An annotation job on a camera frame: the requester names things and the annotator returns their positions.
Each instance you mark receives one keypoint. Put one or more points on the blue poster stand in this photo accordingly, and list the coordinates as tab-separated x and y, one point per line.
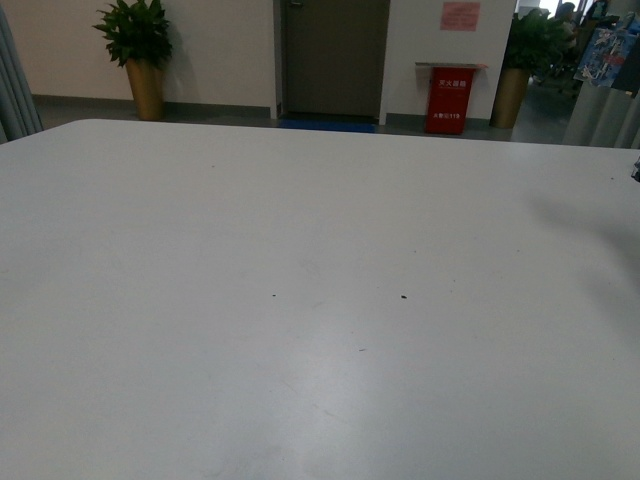
611	57

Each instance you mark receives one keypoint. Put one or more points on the blue door mat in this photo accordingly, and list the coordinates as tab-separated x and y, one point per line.
324	125

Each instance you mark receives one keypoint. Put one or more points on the grey door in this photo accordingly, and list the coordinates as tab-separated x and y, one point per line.
333	56

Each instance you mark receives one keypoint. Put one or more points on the red fire extinguisher box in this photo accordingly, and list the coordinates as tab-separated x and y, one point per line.
449	94

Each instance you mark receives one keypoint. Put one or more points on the left potted plant gold vase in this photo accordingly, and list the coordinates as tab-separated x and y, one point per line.
137	39

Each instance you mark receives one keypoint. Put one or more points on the potted plant gold vase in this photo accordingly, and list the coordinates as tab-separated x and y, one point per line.
137	39
534	41

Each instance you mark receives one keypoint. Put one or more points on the right potted plant gold vase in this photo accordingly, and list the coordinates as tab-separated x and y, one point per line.
534	41

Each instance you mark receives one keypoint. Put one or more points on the grey curtain right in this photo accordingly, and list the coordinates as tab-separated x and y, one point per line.
604	117

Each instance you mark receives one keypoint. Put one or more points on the grey curtain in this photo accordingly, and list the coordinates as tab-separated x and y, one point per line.
19	116
604	117

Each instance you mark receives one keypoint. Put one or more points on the grey curtain left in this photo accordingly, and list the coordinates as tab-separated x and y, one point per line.
19	116

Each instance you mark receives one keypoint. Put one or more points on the seated person in background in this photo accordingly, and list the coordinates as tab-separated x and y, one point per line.
565	15

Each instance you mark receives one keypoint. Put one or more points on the pink wall notice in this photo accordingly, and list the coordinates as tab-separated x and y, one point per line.
460	16

